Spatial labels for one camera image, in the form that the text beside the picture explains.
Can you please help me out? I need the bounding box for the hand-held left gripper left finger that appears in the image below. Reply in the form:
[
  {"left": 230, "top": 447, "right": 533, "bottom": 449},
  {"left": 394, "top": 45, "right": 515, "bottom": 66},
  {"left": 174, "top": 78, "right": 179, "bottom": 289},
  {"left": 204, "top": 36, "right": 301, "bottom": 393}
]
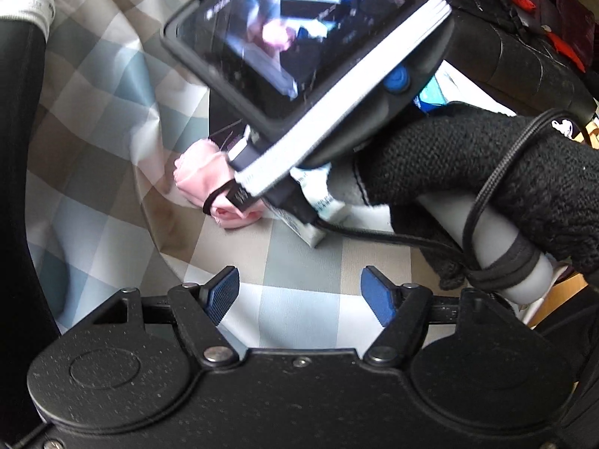
[{"left": 58, "top": 266, "right": 240, "bottom": 368}]

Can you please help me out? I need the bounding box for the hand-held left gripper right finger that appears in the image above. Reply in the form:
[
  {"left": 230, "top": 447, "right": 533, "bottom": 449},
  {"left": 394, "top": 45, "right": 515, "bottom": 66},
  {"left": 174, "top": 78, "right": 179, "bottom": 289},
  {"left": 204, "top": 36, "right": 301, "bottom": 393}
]
[{"left": 361, "top": 266, "right": 539, "bottom": 368}]

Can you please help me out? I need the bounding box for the small white tissue pack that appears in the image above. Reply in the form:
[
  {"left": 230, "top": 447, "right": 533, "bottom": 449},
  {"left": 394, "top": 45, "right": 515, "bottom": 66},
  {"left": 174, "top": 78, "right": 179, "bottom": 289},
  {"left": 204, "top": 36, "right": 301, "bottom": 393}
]
[{"left": 276, "top": 167, "right": 352, "bottom": 248}]

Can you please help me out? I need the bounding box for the pink satin rose cloth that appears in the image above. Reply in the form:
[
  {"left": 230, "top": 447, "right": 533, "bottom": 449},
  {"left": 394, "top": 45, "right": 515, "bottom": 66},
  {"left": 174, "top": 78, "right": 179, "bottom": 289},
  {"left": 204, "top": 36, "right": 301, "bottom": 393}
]
[{"left": 174, "top": 143, "right": 263, "bottom": 231}]

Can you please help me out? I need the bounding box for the blue tissue pack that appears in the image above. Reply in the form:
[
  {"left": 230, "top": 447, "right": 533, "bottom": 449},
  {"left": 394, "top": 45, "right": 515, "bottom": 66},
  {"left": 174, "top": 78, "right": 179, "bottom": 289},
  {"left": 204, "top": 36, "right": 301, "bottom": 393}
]
[{"left": 419, "top": 63, "right": 520, "bottom": 115}]

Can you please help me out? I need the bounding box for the person's right hand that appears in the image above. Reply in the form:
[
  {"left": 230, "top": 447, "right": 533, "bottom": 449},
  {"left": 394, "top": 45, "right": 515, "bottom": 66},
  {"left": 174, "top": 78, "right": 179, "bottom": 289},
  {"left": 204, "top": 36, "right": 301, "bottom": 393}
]
[{"left": 328, "top": 102, "right": 599, "bottom": 291}]

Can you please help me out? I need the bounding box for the black sofa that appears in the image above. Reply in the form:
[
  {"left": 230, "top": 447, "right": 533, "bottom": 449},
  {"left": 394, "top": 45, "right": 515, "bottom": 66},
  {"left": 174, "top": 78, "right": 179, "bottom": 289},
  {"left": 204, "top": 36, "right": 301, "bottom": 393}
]
[{"left": 440, "top": 0, "right": 599, "bottom": 119}]

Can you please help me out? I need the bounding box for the person's black trouser leg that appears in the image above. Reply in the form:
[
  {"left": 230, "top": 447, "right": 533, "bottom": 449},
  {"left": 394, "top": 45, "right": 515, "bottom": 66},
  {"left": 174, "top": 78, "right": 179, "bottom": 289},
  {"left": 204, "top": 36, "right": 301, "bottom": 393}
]
[{"left": 0, "top": 19, "right": 64, "bottom": 431}]

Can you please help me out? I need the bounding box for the black cable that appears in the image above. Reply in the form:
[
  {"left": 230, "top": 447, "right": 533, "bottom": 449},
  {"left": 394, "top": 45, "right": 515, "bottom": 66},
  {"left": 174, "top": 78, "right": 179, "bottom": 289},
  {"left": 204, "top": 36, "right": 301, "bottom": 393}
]
[{"left": 262, "top": 110, "right": 569, "bottom": 287}]

